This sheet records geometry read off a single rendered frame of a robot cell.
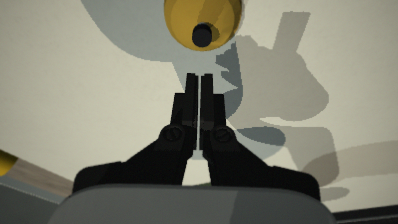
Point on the brass bell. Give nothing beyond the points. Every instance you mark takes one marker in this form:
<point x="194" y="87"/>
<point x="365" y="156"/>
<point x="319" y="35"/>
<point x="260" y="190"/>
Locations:
<point x="214" y="21"/>

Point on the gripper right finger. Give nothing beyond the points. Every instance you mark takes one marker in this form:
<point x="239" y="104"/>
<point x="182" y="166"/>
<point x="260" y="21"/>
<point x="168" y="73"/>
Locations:
<point x="230" y="163"/>

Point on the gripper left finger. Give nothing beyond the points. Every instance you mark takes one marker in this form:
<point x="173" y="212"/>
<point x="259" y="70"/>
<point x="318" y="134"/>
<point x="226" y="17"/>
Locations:
<point x="162" y="161"/>

